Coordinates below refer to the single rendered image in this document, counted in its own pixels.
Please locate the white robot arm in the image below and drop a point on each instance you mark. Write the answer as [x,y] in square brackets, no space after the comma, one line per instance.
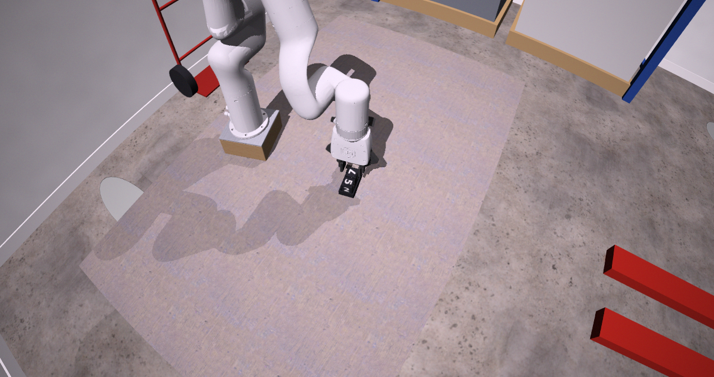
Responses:
[296,28]

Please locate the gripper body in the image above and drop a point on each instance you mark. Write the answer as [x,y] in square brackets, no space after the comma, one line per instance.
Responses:
[355,151]

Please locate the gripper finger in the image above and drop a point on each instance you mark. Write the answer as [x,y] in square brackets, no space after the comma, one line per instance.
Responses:
[342,164]
[373,160]

